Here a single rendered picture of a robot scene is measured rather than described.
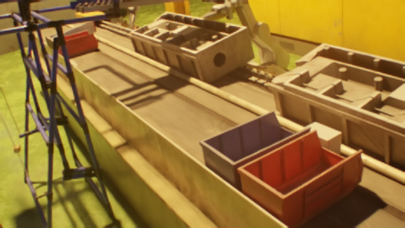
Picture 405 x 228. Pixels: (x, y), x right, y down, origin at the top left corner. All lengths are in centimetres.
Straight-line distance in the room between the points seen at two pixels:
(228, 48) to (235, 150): 92
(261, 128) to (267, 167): 26
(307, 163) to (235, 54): 106
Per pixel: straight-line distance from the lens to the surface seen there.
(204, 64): 211
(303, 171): 132
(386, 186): 131
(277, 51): 374
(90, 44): 335
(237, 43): 221
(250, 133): 139
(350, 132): 143
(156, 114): 190
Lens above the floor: 152
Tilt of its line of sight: 24 degrees down
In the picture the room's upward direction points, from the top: 8 degrees counter-clockwise
